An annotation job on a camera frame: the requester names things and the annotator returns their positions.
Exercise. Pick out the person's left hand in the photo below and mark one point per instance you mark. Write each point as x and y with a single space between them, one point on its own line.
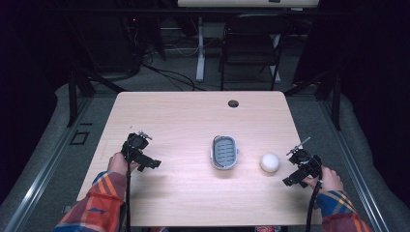
117 164

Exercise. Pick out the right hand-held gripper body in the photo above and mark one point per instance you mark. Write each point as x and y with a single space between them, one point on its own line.
304 167

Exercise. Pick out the person's right hand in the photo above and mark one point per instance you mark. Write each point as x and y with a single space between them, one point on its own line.
328 182

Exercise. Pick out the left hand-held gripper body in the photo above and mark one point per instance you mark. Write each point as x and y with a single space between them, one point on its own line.
141 157

